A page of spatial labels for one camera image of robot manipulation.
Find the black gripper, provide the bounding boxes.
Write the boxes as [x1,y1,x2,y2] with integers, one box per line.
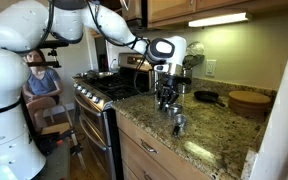
[157,74,182,111]

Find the small silver measuring cup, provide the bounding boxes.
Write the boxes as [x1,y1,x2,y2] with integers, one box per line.
[171,113,189,138]

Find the perforated steel utensil holder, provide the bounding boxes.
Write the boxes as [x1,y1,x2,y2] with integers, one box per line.
[149,73,161,95]
[180,67,194,95]

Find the black cast iron skillet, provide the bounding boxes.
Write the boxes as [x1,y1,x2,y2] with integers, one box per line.
[193,90,227,108]

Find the wooden lower cabinet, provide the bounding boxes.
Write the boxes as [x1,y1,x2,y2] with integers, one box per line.
[115,111,213,180]

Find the silver frying pan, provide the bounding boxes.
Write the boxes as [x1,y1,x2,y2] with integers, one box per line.
[73,70,118,80]

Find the stainless steel gas range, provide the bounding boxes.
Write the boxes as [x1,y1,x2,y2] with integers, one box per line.
[72,52,155,180]

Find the round wooden board stack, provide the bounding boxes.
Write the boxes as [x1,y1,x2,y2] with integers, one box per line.
[227,90,272,118]

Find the wooden upper cabinets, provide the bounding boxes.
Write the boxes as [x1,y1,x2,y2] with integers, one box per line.
[146,0,288,29]

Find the under-cabinet light bar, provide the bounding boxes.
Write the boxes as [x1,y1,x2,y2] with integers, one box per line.
[187,12,253,28]

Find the white chair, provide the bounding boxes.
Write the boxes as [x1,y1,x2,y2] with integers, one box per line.
[43,102,76,128]

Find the white door panel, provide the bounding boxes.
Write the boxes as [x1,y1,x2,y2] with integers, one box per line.
[248,8,288,180]

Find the light wooden board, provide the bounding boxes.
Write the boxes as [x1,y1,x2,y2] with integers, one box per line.
[40,121,72,136]

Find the black orange bar clamp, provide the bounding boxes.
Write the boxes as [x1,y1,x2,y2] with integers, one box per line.
[37,128,78,155]

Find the seated person blue shirt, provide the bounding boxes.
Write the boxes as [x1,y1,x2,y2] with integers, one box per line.
[22,49,65,130]

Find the black stand pole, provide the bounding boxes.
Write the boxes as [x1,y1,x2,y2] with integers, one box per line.
[18,96,40,143]

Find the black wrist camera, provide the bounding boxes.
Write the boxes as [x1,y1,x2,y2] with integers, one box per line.
[174,76,192,85]

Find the white wall outlet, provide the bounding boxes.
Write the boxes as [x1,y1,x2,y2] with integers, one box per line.
[205,59,217,77]

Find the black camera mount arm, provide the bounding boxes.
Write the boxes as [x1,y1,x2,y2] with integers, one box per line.
[26,48,62,69]

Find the black stereo camera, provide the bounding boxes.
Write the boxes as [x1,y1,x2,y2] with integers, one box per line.
[38,40,70,50]

